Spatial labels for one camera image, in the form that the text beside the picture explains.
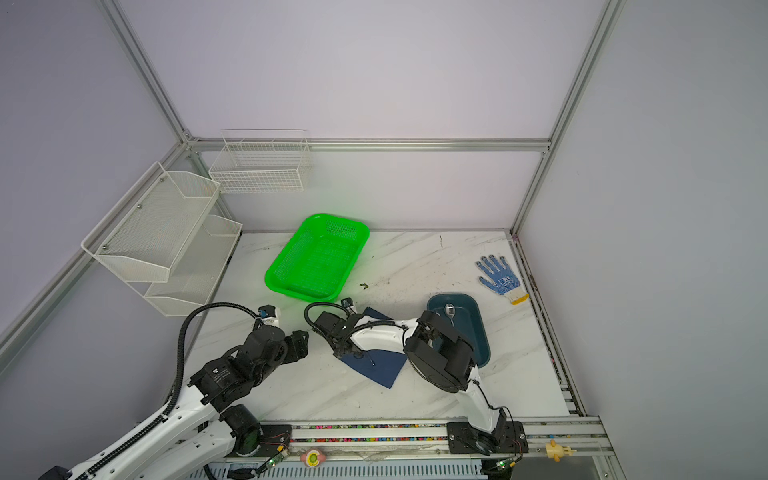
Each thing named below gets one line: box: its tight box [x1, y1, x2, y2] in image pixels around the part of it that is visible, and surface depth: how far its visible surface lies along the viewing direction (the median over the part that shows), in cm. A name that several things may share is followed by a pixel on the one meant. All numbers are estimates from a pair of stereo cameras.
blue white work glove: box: [476, 254, 529, 305], surface depth 106 cm
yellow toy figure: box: [546, 439, 577, 463], surface depth 70 cm
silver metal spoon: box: [443, 302, 457, 323], surface depth 98 cm
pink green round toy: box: [300, 449, 327, 468], surface depth 69 cm
